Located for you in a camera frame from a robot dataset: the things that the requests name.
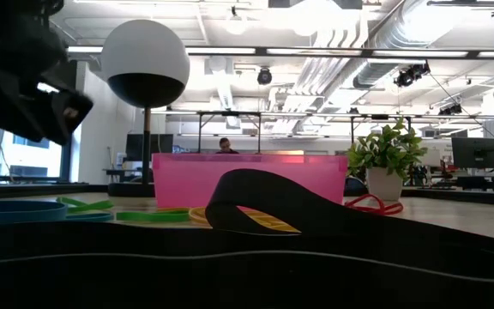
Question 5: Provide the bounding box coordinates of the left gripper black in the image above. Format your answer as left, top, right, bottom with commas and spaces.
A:
0, 0, 69, 143

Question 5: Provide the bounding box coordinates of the large blue rubber band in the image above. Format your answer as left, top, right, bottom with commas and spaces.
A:
0, 200, 115, 227

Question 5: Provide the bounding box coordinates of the wide black rubber band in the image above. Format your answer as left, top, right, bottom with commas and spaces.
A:
0, 167, 494, 309

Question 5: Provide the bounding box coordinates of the red rubber band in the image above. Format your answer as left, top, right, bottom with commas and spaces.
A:
343, 193, 405, 217

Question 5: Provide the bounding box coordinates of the pink translucent plastic bin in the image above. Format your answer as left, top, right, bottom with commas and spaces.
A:
151, 153, 349, 210

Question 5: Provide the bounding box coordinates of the yellow rubber band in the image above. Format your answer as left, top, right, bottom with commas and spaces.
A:
188, 205, 303, 234

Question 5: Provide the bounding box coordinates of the white globe table lamp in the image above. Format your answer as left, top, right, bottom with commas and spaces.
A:
99, 19, 191, 198

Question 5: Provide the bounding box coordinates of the black computer monitor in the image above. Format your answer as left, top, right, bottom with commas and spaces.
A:
451, 136, 494, 170
125, 133, 175, 162

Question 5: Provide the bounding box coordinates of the person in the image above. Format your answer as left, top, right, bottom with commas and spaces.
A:
215, 136, 240, 155

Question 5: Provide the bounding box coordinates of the long ceiling light bar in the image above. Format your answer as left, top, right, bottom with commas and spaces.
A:
66, 45, 494, 60

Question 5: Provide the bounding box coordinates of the green plant in white pot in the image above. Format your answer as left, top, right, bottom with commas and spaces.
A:
346, 118, 429, 203

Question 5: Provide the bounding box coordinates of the black ceiling spotlight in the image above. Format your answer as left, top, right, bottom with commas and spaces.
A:
437, 103, 464, 117
393, 61, 431, 88

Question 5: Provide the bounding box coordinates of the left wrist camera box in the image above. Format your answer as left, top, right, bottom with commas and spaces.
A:
43, 88, 94, 146

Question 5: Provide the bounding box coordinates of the black aluminium table frame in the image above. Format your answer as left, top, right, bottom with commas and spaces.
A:
0, 182, 494, 208

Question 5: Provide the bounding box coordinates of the black metal rig frame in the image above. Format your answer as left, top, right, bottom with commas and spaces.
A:
348, 113, 414, 145
196, 110, 262, 155

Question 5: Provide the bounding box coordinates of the black ceiling dome camera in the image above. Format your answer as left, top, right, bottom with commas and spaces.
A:
256, 67, 274, 87

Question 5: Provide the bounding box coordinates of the silver ceiling duct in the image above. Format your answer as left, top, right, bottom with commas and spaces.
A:
352, 0, 461, 90

